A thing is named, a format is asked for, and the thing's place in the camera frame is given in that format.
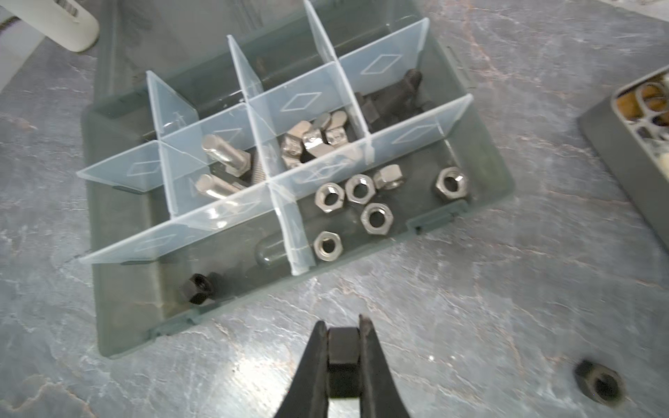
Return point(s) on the black hex bolt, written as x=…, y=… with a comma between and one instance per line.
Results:
x=393, y=104

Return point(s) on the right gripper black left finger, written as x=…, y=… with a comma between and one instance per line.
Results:
x=308, y=392

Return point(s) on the black hex nut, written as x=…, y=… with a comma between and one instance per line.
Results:
x=344, y=353
x=198, y=289
x=600, y=384

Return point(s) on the silver flange nut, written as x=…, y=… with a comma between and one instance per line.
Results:
x=330, y=197
x=328, y=246

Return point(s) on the silver hex nut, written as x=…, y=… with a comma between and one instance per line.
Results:
x=377, y=219
x=452, y=184
x=360, y=189
x=388, y=178

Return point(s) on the silver wing nut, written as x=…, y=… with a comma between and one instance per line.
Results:
x=314, y=139
x=292, y=144
x=336, y=133

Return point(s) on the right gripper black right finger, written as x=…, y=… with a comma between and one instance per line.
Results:
x=379, y=394

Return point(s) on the silver hex bolt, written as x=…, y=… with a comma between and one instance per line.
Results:
x=237, y=162
x=216, y=188

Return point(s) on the green compartment organizer box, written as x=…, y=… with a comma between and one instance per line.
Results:
x=152, y=230

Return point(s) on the white plastic bottle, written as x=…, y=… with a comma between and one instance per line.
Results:
x=65, y=22

